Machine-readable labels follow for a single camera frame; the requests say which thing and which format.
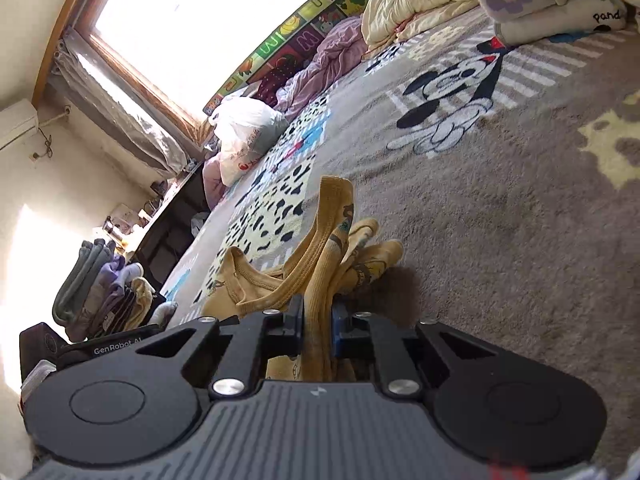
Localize beige curtain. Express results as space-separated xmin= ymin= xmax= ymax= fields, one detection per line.
xmin=52 ymin=27 xmax=206 ymax=181

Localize yellow printed pants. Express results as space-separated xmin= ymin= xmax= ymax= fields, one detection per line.
xmin=202 ymin=175 xmax=405 ymax=381

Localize cream duvet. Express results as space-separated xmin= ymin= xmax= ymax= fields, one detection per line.
xmin=360 ymin=0 xmax=483 ymax=51

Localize white folded cloth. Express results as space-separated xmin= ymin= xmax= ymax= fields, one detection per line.
xmin=492 ymin=0 xmax=631 ymax=47

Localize white plastic bag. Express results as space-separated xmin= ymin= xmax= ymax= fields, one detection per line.
xmin=207 ymin=97 xmax=291 ymax=188

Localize white air conditioner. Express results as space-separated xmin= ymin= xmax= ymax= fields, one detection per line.
xmin=0 ymin=99 xmax=41 ymax=153

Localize stack of folded clothes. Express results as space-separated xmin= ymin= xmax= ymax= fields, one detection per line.
xmin=51 ymin=239 xmax=178 ymax=343

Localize purple duvet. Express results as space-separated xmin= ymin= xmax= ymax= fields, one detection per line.
xmin=272 ymin=15 xmax=368 ymax=121

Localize pink quilt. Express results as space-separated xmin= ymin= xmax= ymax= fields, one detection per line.
xmin=201 ymin=154 xmax=228 ymax=211

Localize colourful alphabet foam mat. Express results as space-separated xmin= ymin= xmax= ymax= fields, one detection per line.
xmin=202 ymin=0 xmax=401 ymax=116

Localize dark desk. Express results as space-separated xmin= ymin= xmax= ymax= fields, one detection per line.
xmin=122 ymin=160 xmax=211 ymax=291

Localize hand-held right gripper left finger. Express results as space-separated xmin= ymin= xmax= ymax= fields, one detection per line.
xmin=137 ymin=294 xmax=306 ymax=401

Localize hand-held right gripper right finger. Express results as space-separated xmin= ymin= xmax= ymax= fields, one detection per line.
xmin=330 ymin=302 xmax=506 ymax=401

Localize cartoon printed blanket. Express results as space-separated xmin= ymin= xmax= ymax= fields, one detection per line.
xmin=160 ymin=7 xmax=640 ymax=461

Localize window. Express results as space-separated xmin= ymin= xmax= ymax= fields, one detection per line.
xmin=92 ymin=0 xmax=346 ymax=121

